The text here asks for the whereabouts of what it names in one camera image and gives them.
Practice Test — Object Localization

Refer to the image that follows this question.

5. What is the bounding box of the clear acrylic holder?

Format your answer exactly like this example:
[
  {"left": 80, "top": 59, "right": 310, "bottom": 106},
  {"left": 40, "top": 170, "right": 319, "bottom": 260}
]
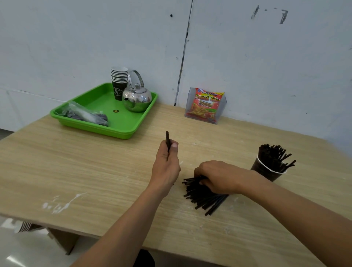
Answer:
[{"left": 184, "top": 87, "right": 228, "bottom": 125}]

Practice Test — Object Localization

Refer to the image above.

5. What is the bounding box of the person's left forearm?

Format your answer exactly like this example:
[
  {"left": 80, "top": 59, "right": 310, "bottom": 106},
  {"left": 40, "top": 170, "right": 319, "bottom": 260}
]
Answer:
[{"left": 70, "top": 186, "right": 166, "bottom": 267}]

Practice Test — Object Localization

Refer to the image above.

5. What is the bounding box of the person's right hand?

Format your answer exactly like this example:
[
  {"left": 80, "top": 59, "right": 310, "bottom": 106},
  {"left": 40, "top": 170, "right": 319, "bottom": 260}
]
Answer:
[{"left": 194, "top": 160, "right": 248, "bottom": 195}]

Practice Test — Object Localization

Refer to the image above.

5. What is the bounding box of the bundle of straws in cup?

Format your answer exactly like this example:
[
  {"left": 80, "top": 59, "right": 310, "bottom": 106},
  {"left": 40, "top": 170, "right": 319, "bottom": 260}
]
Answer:
[{"left": 258, "top": 144, "right": 296, "bottom": 173}]

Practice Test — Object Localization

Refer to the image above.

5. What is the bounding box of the shiny steel kettle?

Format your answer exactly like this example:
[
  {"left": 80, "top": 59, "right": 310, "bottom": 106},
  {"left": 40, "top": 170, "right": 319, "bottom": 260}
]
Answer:
[{"left": 122, "top": 70, "right": 152, "bottom": 113}]

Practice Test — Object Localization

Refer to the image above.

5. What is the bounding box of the person's right forearm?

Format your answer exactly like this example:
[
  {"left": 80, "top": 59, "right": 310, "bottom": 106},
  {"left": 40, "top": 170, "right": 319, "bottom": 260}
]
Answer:
[{"left": 242, "top": 170, "right": 352, "bottom": 267}]

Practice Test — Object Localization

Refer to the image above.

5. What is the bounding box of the brown cardboard box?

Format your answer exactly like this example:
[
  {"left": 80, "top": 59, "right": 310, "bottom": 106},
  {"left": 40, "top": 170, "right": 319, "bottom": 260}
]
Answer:
[{"left": 47, "top": 228, "right": 80, "bottom": 256}]

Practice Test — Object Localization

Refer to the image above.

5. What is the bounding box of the pile of black straws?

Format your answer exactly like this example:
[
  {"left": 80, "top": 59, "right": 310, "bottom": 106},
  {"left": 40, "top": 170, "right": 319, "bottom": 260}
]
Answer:
[{"left": 182, "top": 176, "right": 229, "bottom": 216}]

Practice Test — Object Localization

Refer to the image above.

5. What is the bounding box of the green plastic tray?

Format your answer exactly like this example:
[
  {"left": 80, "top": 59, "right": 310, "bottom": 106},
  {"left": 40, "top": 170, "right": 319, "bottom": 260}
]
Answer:
[{"left": 50, "top": 83, "right": 158, "bottom": 140}]

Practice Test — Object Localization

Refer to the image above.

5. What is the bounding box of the stack of white-rimmed paper cups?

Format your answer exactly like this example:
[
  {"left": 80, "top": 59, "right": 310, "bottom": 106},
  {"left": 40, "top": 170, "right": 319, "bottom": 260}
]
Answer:
[{"left": 14, "top": 220, "right": 44, "bottom": 234}]

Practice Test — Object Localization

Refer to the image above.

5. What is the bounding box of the stack of black paper cups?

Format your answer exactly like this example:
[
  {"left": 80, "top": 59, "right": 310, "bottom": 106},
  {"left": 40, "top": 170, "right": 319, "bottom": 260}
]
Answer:
[{"left": 111, "top": 66, "right": 129, "bottom": 101}]

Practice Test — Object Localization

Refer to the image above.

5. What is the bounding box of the clear plastic bag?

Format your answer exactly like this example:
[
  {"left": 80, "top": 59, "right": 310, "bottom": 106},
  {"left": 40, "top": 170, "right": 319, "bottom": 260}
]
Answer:
[{"left": 55, "top": 101, "right": 109, "bottom": 127}]

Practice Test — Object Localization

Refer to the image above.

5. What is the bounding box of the red yellow snack packet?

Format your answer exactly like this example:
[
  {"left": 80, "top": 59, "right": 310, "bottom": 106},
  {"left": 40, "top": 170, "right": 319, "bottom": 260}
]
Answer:
[{"left": 186, "top": 88, "right": 224, "bottom": 123}]

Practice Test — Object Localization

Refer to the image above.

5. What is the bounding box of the black paper cup white rim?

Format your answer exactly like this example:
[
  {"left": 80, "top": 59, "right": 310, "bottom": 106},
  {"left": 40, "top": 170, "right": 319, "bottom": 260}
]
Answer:
[{"left": 251, "top": 155, "right": 287, "bottom": 182}]

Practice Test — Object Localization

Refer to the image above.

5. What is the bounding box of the person's left hand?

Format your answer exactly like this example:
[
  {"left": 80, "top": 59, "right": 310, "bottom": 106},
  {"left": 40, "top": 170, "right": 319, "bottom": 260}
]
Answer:
[{"left": 148, "top": 139, "right": 181, "bottom": 197}]

